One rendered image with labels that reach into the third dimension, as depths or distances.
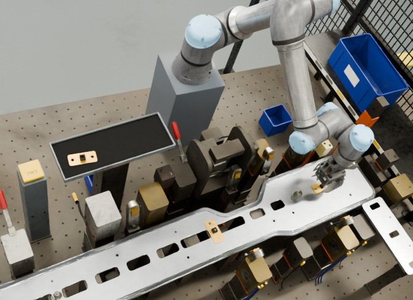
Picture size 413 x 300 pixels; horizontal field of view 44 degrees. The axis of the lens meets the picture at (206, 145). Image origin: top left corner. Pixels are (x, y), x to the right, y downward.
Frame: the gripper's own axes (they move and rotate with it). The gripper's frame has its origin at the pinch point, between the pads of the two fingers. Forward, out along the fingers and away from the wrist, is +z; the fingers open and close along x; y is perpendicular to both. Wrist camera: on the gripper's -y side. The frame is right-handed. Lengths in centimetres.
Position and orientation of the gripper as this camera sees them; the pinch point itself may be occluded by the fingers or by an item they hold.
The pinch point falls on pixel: (324, 184)
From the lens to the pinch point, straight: 194.3
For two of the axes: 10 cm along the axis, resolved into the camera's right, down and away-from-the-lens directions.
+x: 4.5, 8.0, -3.9
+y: -8.7, 2.9, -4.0
